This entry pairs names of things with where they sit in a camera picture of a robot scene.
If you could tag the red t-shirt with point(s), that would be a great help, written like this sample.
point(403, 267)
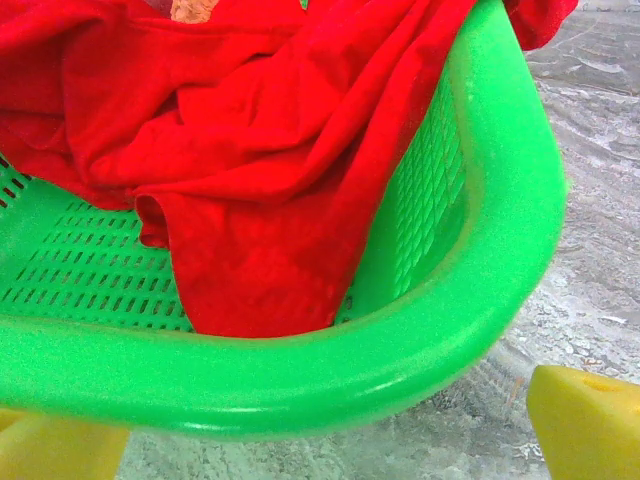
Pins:
point(250, 150)

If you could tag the green plastic basket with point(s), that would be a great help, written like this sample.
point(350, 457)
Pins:
point(300, 380)

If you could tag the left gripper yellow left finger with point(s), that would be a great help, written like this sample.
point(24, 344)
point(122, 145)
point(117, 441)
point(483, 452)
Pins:
point(60, 450)

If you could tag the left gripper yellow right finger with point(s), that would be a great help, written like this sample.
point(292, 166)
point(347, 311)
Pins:
point(590, 430)

